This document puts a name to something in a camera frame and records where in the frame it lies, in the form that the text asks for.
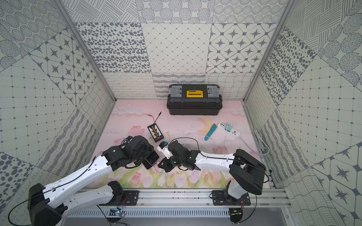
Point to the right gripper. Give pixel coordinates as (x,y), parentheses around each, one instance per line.
(166,165)

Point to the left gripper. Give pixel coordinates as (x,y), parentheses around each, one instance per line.
(146,154)

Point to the phone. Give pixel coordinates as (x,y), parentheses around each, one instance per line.
(150,160)

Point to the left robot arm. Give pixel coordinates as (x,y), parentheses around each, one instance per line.
(49,204)

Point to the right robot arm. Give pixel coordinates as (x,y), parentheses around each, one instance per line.
(248,173)

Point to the black balance charging board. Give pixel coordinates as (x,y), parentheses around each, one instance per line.
(155,132)

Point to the white power strip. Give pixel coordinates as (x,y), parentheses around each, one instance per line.
(228,128)

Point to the pink floral table mat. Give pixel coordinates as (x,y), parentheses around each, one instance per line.
(132,118)

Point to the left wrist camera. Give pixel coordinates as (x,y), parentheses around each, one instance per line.
(128,139)

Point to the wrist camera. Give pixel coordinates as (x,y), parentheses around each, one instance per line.
(128,139)
(163,148)

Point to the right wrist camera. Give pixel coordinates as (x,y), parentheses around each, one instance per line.
(163,148)

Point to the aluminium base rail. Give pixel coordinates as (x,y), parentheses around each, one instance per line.
(199,198)

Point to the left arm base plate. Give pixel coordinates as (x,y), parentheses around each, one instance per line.
(130,197)

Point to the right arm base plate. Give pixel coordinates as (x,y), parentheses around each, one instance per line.
(220,198)

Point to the black toolbox yellow handle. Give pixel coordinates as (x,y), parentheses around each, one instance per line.
(194,99)

